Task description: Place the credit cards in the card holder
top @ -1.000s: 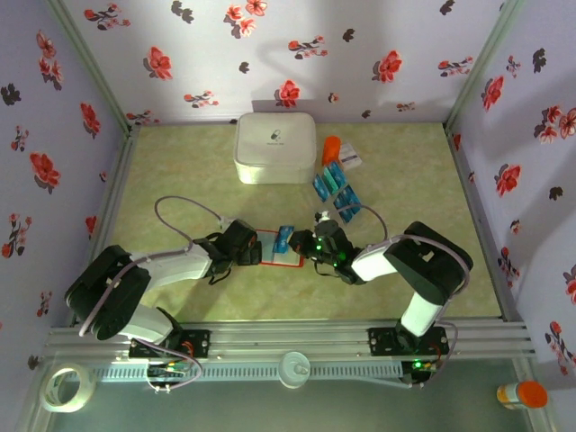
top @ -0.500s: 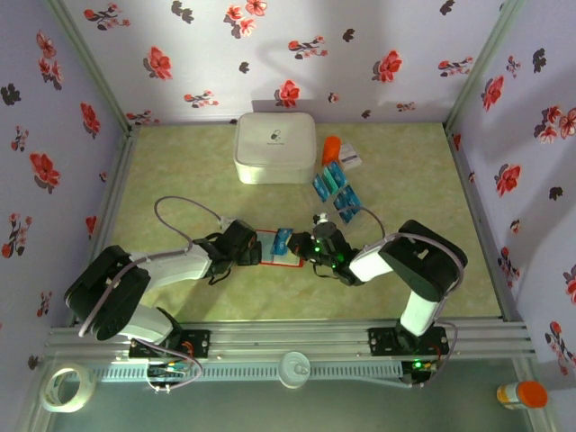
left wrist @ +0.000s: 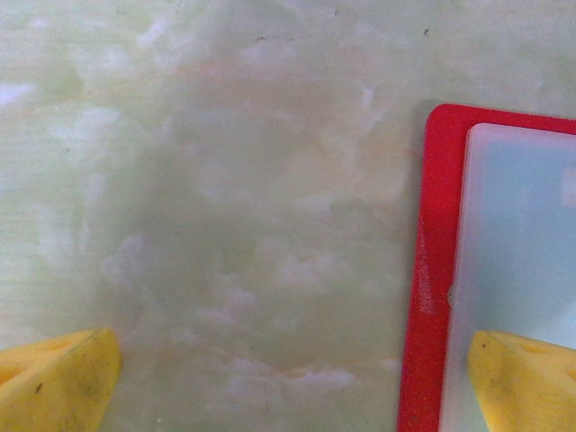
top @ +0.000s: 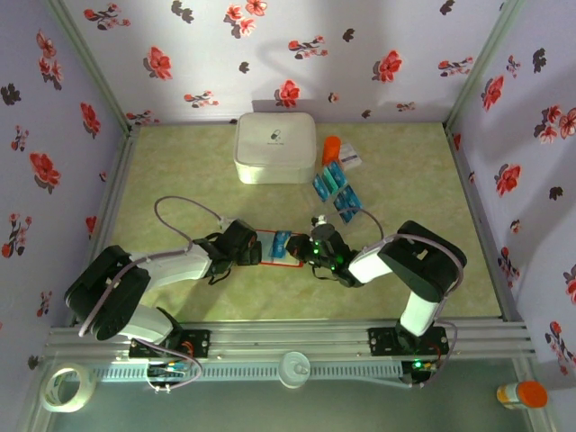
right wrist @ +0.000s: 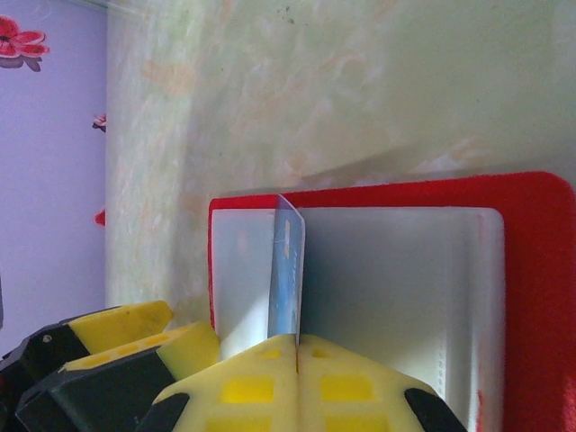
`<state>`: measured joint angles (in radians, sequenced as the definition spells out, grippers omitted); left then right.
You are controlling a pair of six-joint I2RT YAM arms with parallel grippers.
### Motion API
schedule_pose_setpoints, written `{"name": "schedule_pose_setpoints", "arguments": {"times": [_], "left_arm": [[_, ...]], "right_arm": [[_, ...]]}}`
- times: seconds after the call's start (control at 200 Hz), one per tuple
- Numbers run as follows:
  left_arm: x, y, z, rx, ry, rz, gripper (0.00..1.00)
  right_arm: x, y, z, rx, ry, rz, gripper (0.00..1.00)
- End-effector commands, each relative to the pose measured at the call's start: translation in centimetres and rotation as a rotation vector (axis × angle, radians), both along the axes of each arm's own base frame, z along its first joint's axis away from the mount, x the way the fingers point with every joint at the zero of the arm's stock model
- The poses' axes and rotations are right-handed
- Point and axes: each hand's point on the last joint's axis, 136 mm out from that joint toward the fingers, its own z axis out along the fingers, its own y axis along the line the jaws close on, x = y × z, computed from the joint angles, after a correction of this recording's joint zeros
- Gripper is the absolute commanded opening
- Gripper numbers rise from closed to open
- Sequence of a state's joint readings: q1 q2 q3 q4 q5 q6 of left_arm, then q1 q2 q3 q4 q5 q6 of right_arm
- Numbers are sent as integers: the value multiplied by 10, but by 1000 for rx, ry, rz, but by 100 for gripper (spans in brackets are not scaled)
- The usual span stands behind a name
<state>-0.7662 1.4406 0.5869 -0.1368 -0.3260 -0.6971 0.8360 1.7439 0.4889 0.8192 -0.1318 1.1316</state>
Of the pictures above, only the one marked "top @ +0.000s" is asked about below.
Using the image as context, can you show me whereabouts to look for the red card holder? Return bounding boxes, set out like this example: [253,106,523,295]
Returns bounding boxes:
[254,229,305,270]

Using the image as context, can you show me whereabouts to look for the teal credit card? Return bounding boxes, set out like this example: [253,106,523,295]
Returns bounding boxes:
[343,188,365,220]
[311,174,332,200]
[320,165,342,193]
[270,229,292,262]
[333,195,356,225]
[329,162,351,186]

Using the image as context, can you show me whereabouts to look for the group of blue packets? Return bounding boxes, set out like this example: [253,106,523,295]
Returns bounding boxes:
[310,161,365,225]

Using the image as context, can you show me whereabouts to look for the aluminium base beam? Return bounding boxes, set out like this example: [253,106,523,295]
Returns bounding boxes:
[43,317,537,362]

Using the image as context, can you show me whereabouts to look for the white medicine case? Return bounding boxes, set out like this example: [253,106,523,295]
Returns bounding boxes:
[233,112,318,185]

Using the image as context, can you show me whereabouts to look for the orange pill bottle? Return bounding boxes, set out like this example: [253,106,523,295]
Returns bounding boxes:
[321,135,345,169]

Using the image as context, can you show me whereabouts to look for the small white medicine box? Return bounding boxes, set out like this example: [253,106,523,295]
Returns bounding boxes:
[337,142,365,173]

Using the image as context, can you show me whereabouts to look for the green circuit board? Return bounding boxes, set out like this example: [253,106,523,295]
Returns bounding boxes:
[148,362,191,380]

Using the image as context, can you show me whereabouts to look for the small black controller box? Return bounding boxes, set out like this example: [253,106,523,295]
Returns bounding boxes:
[401,358,440,386]

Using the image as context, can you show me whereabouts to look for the clear tape roll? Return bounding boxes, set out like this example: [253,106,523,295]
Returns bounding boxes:
[39,363,97,415]

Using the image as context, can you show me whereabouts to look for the yellow bottle with orange cap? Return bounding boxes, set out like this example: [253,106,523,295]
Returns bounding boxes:
[495,380,550,411]

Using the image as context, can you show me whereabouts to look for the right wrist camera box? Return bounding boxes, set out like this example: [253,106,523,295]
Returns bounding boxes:
[310,214,339,247]

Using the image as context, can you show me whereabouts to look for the left arm lavender cable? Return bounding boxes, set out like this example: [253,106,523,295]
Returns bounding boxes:
[77,195,236,393]

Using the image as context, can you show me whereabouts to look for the arm lavender cable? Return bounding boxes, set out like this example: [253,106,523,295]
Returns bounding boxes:
[77,195,236,393]
[321,208,467,391]

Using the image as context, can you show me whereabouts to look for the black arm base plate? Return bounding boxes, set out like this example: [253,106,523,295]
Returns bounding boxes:
[128,329,212,360]
[367,327,451,357]

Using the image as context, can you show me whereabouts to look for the white slotted cable duct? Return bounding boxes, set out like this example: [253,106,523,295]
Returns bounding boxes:
[92,362,404,383]

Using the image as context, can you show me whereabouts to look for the right arm lavender cable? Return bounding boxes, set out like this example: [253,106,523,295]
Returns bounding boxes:
[321,208,467,391]

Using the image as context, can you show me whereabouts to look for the aluminium corner post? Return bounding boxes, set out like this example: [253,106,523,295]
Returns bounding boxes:
[444,0,527,131]
[44,0,139,136]

